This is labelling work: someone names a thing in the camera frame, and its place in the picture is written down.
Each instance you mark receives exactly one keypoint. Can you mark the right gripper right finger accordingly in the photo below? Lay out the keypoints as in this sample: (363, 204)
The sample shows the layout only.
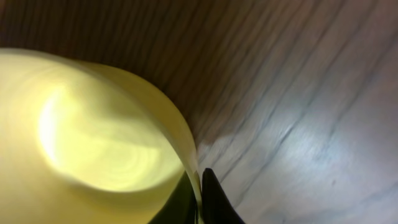
(215, 204)

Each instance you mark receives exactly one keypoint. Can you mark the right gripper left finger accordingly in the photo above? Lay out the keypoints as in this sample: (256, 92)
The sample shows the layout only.
(181, 207)

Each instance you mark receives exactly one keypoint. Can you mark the yellow small bowl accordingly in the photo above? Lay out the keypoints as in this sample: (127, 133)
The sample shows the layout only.
(83, 142)

